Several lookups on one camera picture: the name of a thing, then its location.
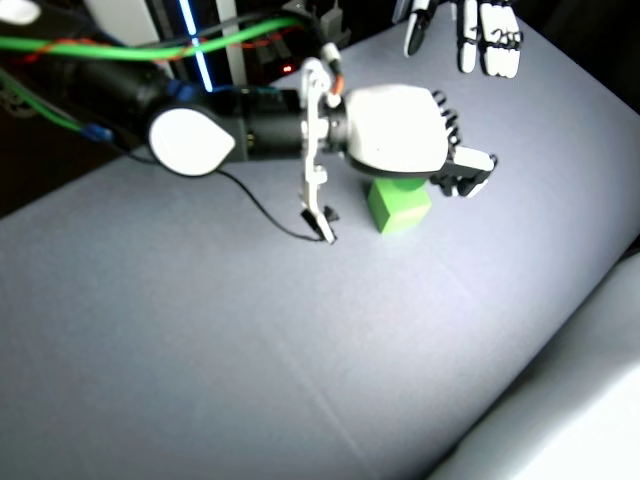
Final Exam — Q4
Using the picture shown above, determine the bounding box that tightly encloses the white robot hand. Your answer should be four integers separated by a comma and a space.
341, 83, 499, 200
402, 0, 524, 80

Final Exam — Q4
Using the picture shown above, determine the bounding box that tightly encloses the green cube block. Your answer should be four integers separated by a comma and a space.
366, 177, 433, 236

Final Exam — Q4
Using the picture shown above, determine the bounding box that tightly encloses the white power adapter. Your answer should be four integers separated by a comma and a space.
282, 0, 351, 49

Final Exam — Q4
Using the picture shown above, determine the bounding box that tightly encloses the black box with red light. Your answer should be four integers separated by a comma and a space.
259, 47, 307, 85

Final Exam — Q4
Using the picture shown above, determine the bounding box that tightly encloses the blue light strip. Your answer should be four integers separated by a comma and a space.
178, 0, 216, 93

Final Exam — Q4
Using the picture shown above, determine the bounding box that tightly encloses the grey table cloth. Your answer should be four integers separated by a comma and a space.
0, 2, 640, 480

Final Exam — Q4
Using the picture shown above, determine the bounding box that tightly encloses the white upright panel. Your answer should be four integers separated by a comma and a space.
82, 0, 250, 94

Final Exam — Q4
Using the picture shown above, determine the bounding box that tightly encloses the white rounded shell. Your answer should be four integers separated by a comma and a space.
427, 252, 640, 480

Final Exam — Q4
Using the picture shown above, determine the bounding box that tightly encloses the thin black cable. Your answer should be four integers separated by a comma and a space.
218, 168, 326, 244

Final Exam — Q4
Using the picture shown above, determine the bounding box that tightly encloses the green cable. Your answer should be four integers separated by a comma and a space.
0, 17, 304, 62

